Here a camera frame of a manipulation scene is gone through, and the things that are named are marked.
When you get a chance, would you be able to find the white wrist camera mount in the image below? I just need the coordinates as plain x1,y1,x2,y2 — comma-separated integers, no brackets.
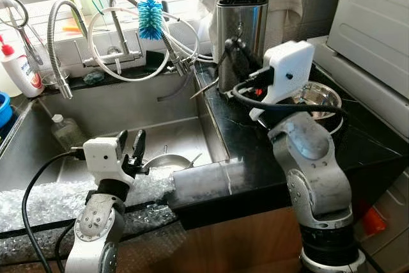
83,136,123,181
249,41,316,121

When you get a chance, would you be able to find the clear plastic edge guard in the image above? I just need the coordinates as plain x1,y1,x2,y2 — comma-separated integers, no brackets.
171,158,247,207

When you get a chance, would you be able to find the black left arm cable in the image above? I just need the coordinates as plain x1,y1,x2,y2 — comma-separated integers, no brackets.
22,148,87,273

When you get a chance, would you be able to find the blue plastic bowl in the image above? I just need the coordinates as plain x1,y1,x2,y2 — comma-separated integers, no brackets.
0,91,13,127

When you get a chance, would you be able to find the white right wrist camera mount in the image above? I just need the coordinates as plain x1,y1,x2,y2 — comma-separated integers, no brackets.
249,41,316,121

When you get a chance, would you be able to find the stainless steel sink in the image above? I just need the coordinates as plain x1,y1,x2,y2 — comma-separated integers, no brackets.
0,72,231,194

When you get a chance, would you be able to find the large stainless steel bowl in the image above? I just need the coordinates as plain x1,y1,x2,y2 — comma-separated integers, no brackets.
291,82,344,120

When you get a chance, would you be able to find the brown wooden cabinet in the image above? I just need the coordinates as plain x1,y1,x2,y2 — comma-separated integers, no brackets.
109,206,307,273

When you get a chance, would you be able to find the blue bottle brush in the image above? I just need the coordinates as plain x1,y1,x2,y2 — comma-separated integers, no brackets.
137,0,165,40

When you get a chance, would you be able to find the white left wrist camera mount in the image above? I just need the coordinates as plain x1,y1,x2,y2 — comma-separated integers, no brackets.
83,136,123,181

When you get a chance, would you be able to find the steel spring faucet hose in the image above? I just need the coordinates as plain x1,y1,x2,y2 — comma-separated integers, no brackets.
46,0,89,101

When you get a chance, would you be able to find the orange plastic item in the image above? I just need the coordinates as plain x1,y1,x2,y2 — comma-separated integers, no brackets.
361,204,387,235

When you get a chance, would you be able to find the stainless steel knife block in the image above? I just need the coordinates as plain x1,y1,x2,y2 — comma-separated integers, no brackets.
216,0,269,91

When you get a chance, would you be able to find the blue grey scrubber pad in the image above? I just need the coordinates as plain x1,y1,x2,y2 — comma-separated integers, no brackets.
83,70,105,86

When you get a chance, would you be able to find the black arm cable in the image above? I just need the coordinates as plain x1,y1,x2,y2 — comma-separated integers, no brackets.
22,148,87,273
231,81,349,120

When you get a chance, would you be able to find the white ribbed appliance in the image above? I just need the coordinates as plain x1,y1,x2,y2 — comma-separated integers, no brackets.
309,0,409,267

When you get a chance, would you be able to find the white soap bottle red cap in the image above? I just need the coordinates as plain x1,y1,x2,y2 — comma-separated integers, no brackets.
0,33,44,98

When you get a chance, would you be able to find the chrome mixer tap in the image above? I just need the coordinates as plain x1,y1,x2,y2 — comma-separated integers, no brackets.
82,11,144,69

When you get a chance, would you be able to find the white plastic tube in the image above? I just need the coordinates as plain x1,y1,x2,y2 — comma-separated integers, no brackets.
88,6,173,83
160,11,217,64

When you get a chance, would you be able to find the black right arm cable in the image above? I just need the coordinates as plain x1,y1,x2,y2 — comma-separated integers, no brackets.
231,81,349,120

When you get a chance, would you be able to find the translucent purple hose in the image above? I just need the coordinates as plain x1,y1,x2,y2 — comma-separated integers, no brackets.
158,72,194,102

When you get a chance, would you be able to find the clear plastic bottle white cap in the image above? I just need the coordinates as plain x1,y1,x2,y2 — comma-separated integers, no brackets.
51,114,87,152

